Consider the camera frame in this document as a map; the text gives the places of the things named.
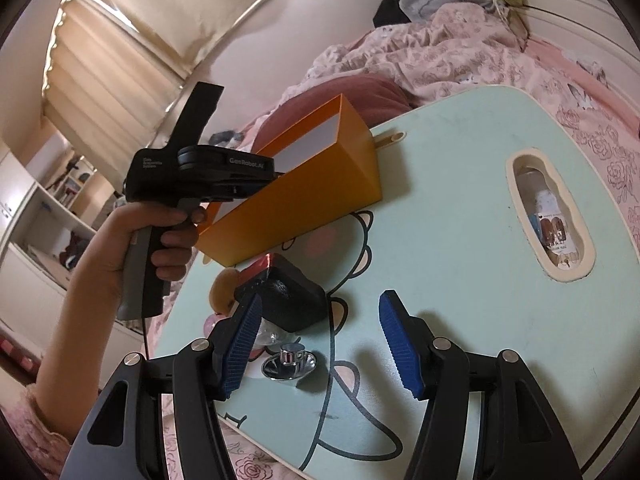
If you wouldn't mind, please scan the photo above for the black block with red symbol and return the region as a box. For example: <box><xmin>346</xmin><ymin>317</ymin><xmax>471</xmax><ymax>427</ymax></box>
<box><xmin>234</xmin><ymin>255</ymin><xmax>327</xmax><ymax>333</ymax></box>

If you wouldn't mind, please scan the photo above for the black clothes pile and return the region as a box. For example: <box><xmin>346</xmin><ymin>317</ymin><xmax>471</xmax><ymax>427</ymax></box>
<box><xmin>372</xmin><ymin>0</ymin><xmax>416</xmax><ymax>28</ymax></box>

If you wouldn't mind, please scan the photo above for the white open wardrobe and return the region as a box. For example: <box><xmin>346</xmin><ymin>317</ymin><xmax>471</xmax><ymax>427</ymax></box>
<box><xmin>0</xmin><ymin>145</ymin><xmax>131</xmax><ymax>341</ymax></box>

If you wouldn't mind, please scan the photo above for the mint cartoon lap table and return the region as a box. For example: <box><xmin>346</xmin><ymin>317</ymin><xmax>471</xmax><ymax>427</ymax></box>
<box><xmin>150</xmin><ymin>85</ymin><xmax>640</xmax><ymax>480</ymax></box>

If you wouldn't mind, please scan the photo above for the orange cardboard box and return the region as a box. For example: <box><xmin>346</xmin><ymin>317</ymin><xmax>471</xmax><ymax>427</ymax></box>
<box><xmin>195</xmin><ymin>94</ymin><xmax>383</xmax><ymax>268</ymax></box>

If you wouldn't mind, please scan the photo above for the pale floral duvet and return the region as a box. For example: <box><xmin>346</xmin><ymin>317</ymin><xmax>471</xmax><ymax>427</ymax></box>
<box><xmin>270</xmin><ymin>2</ymin><xmax>608</xmax><ymax>126</ymax></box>

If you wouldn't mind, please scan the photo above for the chrome round cap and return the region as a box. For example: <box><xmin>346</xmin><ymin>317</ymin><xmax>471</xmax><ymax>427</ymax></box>
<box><xmin>261</xmin><ymin>342</ymin><xmax>318</xmax><ymax>382</ymax></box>

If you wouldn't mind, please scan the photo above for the beige window blind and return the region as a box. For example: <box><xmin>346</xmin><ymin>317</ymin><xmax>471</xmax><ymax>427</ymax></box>
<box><xmin>42</xmin><ymin>0</ymin><xmax>316</xmax><ymax>126</ymax></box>

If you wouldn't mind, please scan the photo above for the person's left forearm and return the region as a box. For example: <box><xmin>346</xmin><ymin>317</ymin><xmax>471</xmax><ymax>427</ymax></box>
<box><xmin>0</xmin><ymin>255</ymin><xmax>128</xmax><ymax>480</ymax></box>

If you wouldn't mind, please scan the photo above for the maroon corduroy pillow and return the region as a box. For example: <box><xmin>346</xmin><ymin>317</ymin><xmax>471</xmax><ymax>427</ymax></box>
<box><xmin>250</xmin><ymin>72</ymin><xmax>416</xmax><ymax>161</ymax></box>

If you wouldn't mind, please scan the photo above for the person's left hand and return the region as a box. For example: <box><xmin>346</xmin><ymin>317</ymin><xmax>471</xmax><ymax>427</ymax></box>
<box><xmin>97</xmin><ymin>204</ymin><xmax>208</xmax><ymax>286</ymax></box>

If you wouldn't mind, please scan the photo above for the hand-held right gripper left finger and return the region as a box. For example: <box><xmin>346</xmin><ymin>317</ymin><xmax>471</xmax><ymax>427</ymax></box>
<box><xmin>62</xmin><ymin>291</ymin><xmax>264</xmax><ymax>480</ymax></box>

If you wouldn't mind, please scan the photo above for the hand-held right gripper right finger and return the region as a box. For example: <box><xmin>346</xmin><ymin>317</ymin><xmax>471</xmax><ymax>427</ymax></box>
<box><xmin>378</xmin><ymin>290</ymin><xmax>586</xmax><ymax>480</ymax></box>

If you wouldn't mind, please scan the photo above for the clear labelled bottle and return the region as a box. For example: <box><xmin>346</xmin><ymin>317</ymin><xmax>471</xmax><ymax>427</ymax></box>
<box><xmin>517</xmin><ymin>170</ymin><xmax>576</xmax><ymax>268</ymax></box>

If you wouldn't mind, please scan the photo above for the brown plush toy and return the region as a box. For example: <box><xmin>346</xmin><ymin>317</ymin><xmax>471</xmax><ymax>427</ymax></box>
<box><xmin>209</xmin><ymin>267</ymin><xmax>242</xmax><ymax>313</ymax></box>

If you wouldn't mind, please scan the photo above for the grey striped cloth pile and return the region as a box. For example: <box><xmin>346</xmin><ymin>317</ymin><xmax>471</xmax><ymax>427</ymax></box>
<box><xmin>207</xmin><ymin>130</ymin><xmax>247</xmax><ymax>147</ymax></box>

